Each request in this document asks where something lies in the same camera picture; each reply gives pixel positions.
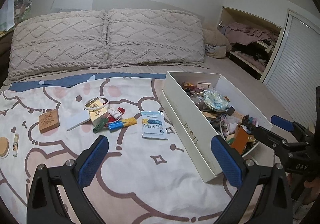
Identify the square cork coaster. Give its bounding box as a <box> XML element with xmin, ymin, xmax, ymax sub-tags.
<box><xmin>39</xmin><ymin>109</ymin><xmax>60</xmax><ymax>134</ymax></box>

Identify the white power bank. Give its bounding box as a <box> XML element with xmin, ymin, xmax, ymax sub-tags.
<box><xmin>66</xmin><ymin>110</ymin><xmax>90</xmax><ymax>131</ymax></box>

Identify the person right hand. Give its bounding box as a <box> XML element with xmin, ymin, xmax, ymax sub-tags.
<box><xmin>304</xmin><ymin>178</ymin><xmax>320</xmax><ymax>188</ymax></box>

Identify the white louvered closet door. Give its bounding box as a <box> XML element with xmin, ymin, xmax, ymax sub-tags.
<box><xmin>263</xmin><ymin>10</ymin><xmax>319</xmax><ymax>127</ymax></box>

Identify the round cork coaster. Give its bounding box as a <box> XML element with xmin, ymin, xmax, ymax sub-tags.
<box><xmin>0</xmin><ymin>136</ymin><xmax>9</xmax><ymax>158</ymax></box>

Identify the white shoe box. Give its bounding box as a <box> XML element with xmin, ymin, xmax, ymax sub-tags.
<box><xmin>159</xmin><ymin>71</ymin><xmax>272</xmax><ymax>183</ymax></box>

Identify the pile of clothes in nook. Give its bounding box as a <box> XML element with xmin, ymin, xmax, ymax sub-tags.
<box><xmin>220</xmin><ymin>22</ymin><xmax>279</xmax><ymax>73</ymax></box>

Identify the green clip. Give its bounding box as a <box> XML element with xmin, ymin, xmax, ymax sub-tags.
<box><xmin>92</xmin><ymin>118</ymin><xmax>108</xmax><ymax>134</ymax></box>

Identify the yellow white small box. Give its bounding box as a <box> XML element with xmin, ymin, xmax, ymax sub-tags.
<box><xmin>86</xmin><ymin>98</ymin><xmax>108</xmax><ymax>126</ymax></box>

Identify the cartoon bear blanket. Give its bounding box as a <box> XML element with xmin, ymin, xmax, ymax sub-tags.
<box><xmin>0</xmin><ymin>72</ymin><xmax>266</xmax><ymax>224</ymax></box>

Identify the beige plush cushion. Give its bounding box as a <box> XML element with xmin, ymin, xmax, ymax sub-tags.
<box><xmin>202</xmin><ymin>24</ymin><xmax>232</xmax><ymax>59</ymax></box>

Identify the red small item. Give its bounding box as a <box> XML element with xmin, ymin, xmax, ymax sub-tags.
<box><xmin>108</xmin><ymin>107</ymin><xmax>125</xmax><ymax>120</ymax></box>

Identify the blue white sachet packet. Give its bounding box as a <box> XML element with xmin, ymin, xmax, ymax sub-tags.
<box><xmin>141</xmin><ymin>111</ymin><xmax>167</xmax><ymax>140</ymax></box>

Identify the left beige textured pillow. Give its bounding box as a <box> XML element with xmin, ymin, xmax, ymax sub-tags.
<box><xmin>5</xmin><ymin>10</ymin><xmax>108</xmax><ymax>84</ymax></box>

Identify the beige textured pillow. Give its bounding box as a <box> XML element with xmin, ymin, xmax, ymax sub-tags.
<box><xmin>103</xmin><ymin>8</ymin><xmax>205</xmax><ymax>68</ymax></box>
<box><xmin>5</xmin><ymin>10</ymin><xmax>108</xmax><ymax>84</ymax></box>

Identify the brown folded blanket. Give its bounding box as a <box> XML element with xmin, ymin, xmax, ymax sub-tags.
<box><xmin>0</xmin><ymin>32</ymin><xmax>13</xmax><ymax>86</ymax></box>

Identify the right beige textured pillow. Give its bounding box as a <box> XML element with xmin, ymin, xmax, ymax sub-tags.
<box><xmin>103</xmin><ymin>8</ymin><xmax>205</xmax><ymax>68</ymax></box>

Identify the white paper bag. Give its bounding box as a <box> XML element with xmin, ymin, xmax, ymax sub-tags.
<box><xmin>0</xmin><ymin>0</ymin><xmax>15</xmax><ymax>32</ymax></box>

